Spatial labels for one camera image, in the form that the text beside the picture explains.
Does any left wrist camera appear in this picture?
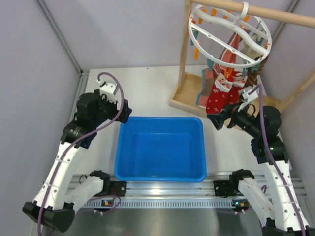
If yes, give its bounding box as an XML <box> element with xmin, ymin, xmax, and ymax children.
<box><xmin>95</xmin><ymin>79</ymin><xmax>118</xmax><ymax>104</ymax></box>

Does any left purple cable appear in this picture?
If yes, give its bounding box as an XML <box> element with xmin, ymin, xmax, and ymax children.
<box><xmin>36</xmin><ymin>72</ymin><xmax>124</xmax><ymax>236</ymax></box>

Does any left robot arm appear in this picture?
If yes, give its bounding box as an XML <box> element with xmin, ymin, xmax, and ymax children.
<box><xmin>22</xmin><ymin>89</ymin><xmax>132</xmax><ymax>236</ymax></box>

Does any beige hanging sock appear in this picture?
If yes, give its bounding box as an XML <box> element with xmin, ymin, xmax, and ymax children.
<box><xmin>240</xmin><ymin>34</ymin><xmax>264</xmax><ymax>59</ymax></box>

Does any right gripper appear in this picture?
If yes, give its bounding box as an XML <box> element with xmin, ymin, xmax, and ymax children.
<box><xmin>208</xmin><ymin>100</ymin><xmax>262</xmax><ymax>138</ymax></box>

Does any salmon pink cloth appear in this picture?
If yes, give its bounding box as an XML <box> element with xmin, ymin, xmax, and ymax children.
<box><xmin>195</xmin><ymin>34</ymin><xmax>244</xmax><ymax>108</ymax></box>

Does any red santa sock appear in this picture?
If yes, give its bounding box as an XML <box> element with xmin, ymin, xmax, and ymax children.
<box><xmin>206</xmin><ymin>73</ymin><xmax>233</xmax><ymax>115</ymax></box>
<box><xmin>225</xmin><ymin>71</ymin><xmax>248</xmax><ymax>105</ymax></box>

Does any wooden hanger stand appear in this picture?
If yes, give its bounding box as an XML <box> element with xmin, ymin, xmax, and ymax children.
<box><xmin>169</xmin><ymin>0</ymin><xmax>315</xmax><ymax>117</ymax></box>

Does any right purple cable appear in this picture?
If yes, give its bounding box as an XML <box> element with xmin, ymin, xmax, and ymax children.
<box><xmin>248</xmin><ymin>84</ymin><xmax>311</xmax><ymax>236</ymax></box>

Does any purple cable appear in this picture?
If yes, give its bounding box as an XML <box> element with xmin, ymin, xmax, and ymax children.
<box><xmin>248</xmin><ymin>84</ymin><xmax>311</xmax><ymax>236</ymax></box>
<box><xmin>36</xmin><ymin>72</ymin><xmax>124</xmax><ymax>236</ymax></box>

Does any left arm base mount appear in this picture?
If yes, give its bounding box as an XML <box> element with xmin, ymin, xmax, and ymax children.
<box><xmin>108</xmin><ymin>181</ymin><xmax>127</xmax><ymax>197</ymax></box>

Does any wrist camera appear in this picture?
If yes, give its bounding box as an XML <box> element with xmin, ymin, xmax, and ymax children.
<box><xmin>238</xmin><ymin>86</ymin><xmax>258</xmax><ymax>112</ymax></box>
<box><xmin>95</xmin><ymin>79</ymin><xmax>118</xmax><ymax>104</ymax></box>

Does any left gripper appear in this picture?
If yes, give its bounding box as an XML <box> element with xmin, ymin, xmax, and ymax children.
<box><xmin>92</xmin><ymin>88</ymin><xmax>131</xmax><ymax>126</ymax></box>

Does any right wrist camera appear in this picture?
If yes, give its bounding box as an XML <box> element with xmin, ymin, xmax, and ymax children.
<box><xmin>238</xmin><ymin>86</ymin><xmax>258</xmax><ymax>112</ymax></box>

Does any aluminium rail frame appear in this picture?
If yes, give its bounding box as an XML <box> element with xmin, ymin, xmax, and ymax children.
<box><xmin>29</xmin><ymin>0</ymin><xmax>315</xmax><ymax>236</ymax></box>

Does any blue plastic bin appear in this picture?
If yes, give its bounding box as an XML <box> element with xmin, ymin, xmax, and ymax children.
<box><xmin>114</xmin><ymin>117</ymin><xmax>207</xmax><ymax>182</ymax></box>

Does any brown striped sock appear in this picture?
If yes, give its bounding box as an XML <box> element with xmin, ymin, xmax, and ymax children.
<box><xmin>245</xmin><ymin>57</ymin><xmax>268</xmax><ymax>87</ymax></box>

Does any white base board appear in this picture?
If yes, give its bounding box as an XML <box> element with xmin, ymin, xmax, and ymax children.
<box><xmin>74</xmin><ymin>66</ymin><xmax>260</xmax><ymax>175</ymax></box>

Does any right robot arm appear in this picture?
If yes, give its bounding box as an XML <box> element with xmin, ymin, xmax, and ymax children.
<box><xmin>207</xmin><ymin>104</ymin><xmax>315</xmax><ymax>236</ymax></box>

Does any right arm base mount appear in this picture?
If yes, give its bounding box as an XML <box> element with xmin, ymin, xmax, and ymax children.
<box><xmin>213</xmin><ymin>180</ymin><xmax>243</xmax><ymax>198</ymax></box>

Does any white round clip hanger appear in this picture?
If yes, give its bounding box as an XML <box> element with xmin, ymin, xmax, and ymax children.
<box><xmin>188</xmin><ymin>2</ymin><xmax>272</xmax><ymax>74</ymax></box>

